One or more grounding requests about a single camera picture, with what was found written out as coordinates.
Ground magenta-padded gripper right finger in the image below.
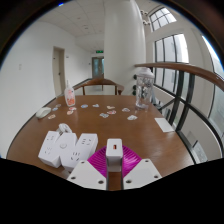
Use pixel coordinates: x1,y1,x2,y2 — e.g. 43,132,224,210
121,145,163,191

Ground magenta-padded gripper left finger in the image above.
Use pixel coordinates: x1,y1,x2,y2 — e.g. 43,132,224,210
66,148,110,191

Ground white power strip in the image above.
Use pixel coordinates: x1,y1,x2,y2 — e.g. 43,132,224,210
37,130,100,173

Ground white paper card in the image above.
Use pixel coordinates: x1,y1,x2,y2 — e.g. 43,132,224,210
154,117,176,134

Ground white bottle with orange label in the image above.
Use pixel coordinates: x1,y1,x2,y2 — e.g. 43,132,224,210
64,79,77,108

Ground wooden chair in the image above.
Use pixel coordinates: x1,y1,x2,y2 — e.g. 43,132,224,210
72,77,125,97

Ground pale side door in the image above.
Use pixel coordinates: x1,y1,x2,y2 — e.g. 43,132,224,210
51,46,67,98

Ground glazed double door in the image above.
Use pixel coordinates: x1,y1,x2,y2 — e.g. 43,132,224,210
91,56,105,79

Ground wooden-topped black railing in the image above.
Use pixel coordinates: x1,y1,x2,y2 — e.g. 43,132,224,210
132,62,224,165

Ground tall black-framed window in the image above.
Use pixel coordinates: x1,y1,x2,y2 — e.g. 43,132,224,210
153,32,190,92

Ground wide black-framed window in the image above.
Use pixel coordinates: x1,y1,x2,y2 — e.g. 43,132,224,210
201,34,224,134

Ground small arched window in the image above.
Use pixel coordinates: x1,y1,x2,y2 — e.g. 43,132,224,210
148,6,178,33

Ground white plug with cable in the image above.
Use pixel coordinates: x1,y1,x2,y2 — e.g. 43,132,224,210
56,122,73,136

